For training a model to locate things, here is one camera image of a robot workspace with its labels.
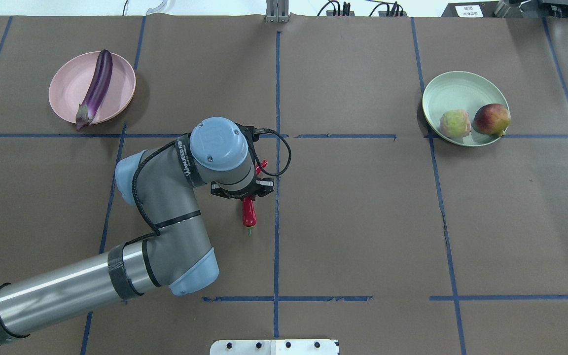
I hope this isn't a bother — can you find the light green plate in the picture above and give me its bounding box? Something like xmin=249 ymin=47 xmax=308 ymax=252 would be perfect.
xmin=422 ymin=71 xmax=509 ymax=147

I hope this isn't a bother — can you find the red yellow apple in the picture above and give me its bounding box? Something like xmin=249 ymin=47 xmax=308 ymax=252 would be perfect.
xmin=472 ymin=103 xmax=511 ymax=137

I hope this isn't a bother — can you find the white pedestal column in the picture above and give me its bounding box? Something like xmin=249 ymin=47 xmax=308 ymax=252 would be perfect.
xmin=209 ymin=339 xmax=340 ymax=355

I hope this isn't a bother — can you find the purple eggplant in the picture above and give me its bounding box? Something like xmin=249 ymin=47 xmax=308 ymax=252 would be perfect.
xmin=76 ymin=49 xmax=113 ymax=131

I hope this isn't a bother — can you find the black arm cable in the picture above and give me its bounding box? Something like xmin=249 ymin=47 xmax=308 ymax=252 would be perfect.
xmin=131 ymin=127 xmax=292 ymax=247

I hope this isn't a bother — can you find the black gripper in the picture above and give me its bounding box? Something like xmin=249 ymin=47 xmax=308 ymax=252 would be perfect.
xmin=210 ymin=126 xmax=275 ymax=200

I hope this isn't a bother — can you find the aluminium frame post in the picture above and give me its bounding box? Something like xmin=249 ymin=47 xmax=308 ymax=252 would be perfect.
xmin=265 ymin=0 xmax=290 ymax=23

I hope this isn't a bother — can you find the pale green peach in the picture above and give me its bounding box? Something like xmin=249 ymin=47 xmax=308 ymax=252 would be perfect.
xmin=440 ymin=109 xmax=472 ymax=139

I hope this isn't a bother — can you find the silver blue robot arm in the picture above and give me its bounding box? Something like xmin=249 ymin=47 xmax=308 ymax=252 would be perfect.
xmin=0 ymin=117 xmax=281 ymax=346

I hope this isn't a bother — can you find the red chili pepper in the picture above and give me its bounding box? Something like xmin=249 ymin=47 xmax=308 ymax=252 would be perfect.
xmin=242 ymin=159 xmax=268 ymax=235

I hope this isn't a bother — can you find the pink plate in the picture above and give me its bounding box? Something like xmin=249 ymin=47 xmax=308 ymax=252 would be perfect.
xmin=49 ymin=50 xmax=136 ymax=124

